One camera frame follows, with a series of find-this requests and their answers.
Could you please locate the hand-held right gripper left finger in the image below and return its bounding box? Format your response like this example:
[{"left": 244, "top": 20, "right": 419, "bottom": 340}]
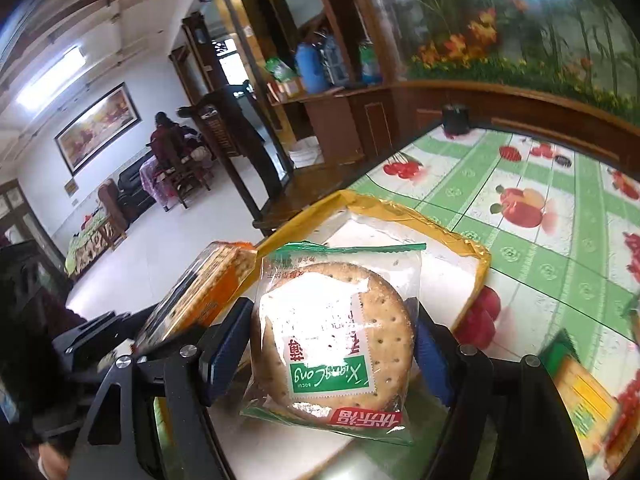
[{"left": 67, "top": 298, "right": 256, "bottom": 480}]

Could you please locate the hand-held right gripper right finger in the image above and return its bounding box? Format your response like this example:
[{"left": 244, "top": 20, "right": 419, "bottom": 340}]
[{"left": 414, "top": 304, "right": 591, "bottom": 480}]

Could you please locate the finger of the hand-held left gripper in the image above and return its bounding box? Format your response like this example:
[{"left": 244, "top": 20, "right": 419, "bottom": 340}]
[{"left": 52, "top": 310, "right": 146, "bottom": 376}]

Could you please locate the orange cracker packet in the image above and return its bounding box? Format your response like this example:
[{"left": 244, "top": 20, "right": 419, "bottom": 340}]
[{"left": 134, "top": 241, "right": 258, "bottom": 356}]

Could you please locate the round biscuit packet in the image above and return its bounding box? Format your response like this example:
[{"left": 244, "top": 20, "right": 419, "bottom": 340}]
[{"left": 240, "top": 241, "right": 427, "bottom": 447}]

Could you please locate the green yellow cracker packet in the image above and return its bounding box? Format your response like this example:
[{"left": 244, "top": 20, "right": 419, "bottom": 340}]
[{"left": 542, "top": 329, "right": 623, "bottom": 461}]

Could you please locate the large yellow snack bag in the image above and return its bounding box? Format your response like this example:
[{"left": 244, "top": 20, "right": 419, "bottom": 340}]
[{"left": 257, "top": 189, "right": 493, "bottom": 333}]

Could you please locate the low table with patterned cloth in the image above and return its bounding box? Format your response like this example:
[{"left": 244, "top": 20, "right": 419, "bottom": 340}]
[{"left": 64, "top": 210, "right": 118, "bottom": 276}]

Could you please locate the brown armchair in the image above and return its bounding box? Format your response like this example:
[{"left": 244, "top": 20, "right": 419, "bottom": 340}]
[{"left": 97, "top": 180, "right": 128, "bottom": 238}]

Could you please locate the fruit print tablecloth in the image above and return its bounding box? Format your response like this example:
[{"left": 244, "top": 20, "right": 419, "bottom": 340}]
[{"left": 350, "top": 125, "right": 640, "bottom": 480}]

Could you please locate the black sofa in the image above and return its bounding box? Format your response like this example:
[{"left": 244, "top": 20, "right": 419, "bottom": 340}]
[{"left": 117, "top": 152, "right": 158, "bottom": 221}]

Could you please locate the small wooden chair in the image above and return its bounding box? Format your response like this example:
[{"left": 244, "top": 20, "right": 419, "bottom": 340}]
[{"left": 152, "top": 135, "right": 211, "bottom": 208}]

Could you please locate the tall dark wooden chair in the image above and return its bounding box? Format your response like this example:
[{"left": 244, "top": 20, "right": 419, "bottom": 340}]
[{"left": 177, "top": 82, "right": 296, "bottom": 236}]

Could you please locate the black cup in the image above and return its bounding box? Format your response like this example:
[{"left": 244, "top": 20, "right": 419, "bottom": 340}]
[{"left": 441, "top": 104, "right": 472, "bottom": 137}]

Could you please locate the wooden cabinet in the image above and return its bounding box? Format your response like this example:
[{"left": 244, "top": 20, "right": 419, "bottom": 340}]
[{"left": 272, "top": 82, "right": 401, "bottom": 161}]

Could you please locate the ceiling light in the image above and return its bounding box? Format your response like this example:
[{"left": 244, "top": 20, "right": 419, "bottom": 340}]
[{"left": 15, "top": 45, "right": 86, "bottom": 111}]

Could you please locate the cardboard box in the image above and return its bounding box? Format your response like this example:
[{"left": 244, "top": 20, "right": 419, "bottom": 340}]
[{"left": 267, "top": 77, "right": 306, "bottom": 103}]

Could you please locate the green bag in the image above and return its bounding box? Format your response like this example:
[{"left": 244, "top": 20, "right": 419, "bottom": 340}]
[{"left": 264, "top": 56, "right": 301, "bottom": 83}]

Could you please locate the clear jug with green cap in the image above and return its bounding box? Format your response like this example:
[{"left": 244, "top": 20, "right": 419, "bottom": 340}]
[{"left": 357, "top": 40, "right": 383, "bottom": 86}]

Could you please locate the clear water jug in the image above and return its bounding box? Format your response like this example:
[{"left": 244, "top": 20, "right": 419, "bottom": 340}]
[{"left": 320, "top": 35, "right": 351, "bottom": 88}]

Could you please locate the framed wall painting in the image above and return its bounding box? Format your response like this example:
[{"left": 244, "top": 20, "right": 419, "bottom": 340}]
[{"left": 54, "top": 81, "right": 142, "bottom": 177}]

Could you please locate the flower print wall panel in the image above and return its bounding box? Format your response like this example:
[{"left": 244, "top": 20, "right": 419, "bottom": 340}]
[{"left": 360, "top": 0, "right": 640, "bottom": 116}]

